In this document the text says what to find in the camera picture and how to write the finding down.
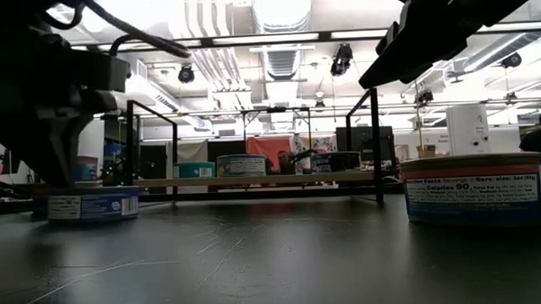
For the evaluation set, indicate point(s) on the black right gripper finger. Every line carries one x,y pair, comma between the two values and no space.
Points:
411,57
387,34

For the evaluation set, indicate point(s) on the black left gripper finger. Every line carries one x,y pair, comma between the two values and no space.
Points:
78,140
45,151

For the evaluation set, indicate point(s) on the silver can blue barcode label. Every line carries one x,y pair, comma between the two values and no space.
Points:
92,205

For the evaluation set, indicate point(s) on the teal label seafood can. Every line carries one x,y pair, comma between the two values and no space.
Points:
240,165
194,169

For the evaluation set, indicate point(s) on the silver can dark blue label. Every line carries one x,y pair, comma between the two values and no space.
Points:
336,161

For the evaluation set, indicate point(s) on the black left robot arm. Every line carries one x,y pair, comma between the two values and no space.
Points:
13,25

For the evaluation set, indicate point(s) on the light wooden shelf board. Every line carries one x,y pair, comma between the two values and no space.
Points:
253,180

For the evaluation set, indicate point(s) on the black monitor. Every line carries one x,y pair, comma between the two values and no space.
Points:
365,139

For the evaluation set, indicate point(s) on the cardboard box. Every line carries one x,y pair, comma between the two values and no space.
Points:
426,152

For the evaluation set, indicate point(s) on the grey curtain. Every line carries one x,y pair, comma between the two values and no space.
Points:
191,151

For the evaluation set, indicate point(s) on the floral cloth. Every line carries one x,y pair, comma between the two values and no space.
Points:
317,142

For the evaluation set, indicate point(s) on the red board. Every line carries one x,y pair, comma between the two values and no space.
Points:
268,146

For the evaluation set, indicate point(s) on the black table mat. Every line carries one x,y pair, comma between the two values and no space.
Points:
256,261

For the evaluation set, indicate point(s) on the black ceiling camera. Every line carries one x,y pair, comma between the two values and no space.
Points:
341,59
424,96
185,73
512,60

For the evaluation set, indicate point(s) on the black frame wooden shelf rack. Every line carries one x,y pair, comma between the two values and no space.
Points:
376,144

